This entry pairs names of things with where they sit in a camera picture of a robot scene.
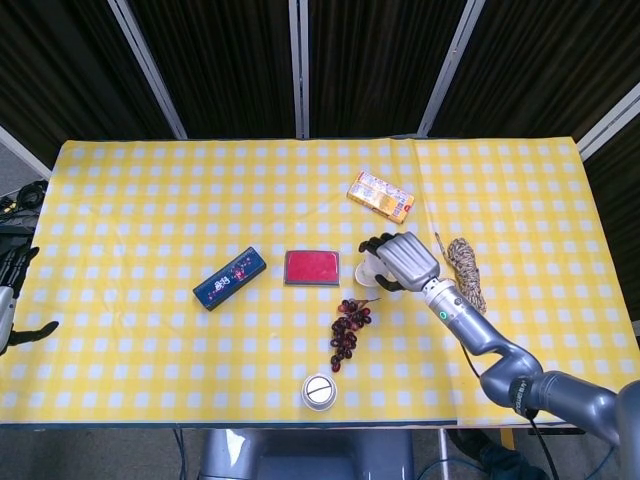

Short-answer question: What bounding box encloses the blue cable under table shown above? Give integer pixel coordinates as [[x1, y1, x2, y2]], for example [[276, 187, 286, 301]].
[[417, 429, 481, 480]]

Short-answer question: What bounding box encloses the black cable under table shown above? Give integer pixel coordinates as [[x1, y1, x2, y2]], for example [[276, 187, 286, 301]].
[[172, 428, 189, 480]]

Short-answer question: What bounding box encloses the red ink pad case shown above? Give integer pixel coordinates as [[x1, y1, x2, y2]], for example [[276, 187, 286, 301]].
[[283, 249, 341, 288]]

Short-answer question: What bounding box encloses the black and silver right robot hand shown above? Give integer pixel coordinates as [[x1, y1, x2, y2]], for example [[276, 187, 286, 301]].
[[357, 230, 442, 294]]

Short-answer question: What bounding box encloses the coiled speckled rope bundle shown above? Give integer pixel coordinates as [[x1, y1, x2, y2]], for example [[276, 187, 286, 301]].
[[433, 231, 488, 315]]

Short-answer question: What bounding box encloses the dark red grape bunch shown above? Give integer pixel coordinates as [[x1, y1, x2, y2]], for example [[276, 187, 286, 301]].
[[328, 297, 381, 374]]

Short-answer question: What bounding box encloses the dark blue pencil case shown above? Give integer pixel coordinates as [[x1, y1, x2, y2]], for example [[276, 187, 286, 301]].
[[192, 245, 268, 312]]

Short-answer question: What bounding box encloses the white partition frame post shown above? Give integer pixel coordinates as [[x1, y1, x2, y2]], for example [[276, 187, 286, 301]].
[[0, 124, 52, 180], [578, 83, 640, 161], [106, 0, 188, 141], [288, 0, 311, 140], [416, 0, 489, 138]]

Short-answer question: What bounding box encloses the yellow white checkered tablecloth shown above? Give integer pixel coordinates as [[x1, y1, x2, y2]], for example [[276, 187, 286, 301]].
[[0, 138, 640, 427]]

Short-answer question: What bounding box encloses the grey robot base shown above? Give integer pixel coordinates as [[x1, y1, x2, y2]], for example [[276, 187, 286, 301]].
[[198, 428, 415, 480]]

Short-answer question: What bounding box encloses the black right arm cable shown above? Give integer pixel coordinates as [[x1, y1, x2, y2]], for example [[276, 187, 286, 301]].
[[459, 343, 562, 480]]

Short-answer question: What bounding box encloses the black bag under table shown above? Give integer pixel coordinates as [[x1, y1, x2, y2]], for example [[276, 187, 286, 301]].
[[446, 428, 554, 480]]

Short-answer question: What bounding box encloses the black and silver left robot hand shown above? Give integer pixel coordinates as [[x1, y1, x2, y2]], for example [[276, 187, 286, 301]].
[[0, 246, 60, 356]]

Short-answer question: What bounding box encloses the black equipment box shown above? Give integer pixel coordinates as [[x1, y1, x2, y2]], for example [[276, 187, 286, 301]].
[[0, 222, 34, 254]]

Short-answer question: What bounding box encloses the plain white paper cup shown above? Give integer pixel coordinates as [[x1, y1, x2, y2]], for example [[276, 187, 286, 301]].
[[354, 252, 385, 289], [300, 372, 338, 413]]

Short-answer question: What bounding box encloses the black cable bundle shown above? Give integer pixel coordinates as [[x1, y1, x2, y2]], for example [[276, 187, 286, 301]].
[[0, 179, 49, 224]]

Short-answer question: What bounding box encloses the yellow snack box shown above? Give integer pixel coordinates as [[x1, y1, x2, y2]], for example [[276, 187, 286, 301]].
[[346, 170, 416, 225]]

